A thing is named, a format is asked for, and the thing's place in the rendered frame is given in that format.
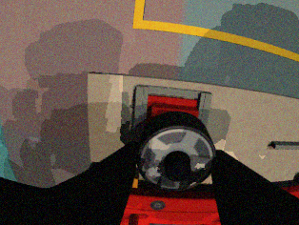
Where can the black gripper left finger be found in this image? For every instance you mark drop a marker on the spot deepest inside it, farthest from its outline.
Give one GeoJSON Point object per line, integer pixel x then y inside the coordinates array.
{"type": "Point", "coordinates": [97, 196]}

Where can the yellow rectangular outline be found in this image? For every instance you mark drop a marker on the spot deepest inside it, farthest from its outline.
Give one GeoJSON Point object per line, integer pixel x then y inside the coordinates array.
{"type": "Point", "coordinates": [139, 23]}

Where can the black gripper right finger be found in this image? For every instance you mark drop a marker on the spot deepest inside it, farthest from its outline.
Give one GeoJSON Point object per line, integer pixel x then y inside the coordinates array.
{"type": "Point", "coordinates": [245, 198]}

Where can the black rubber tyre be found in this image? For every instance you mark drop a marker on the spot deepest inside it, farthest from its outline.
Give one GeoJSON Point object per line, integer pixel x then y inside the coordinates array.
{"type": "Point", "coordinates": [171, 132]}

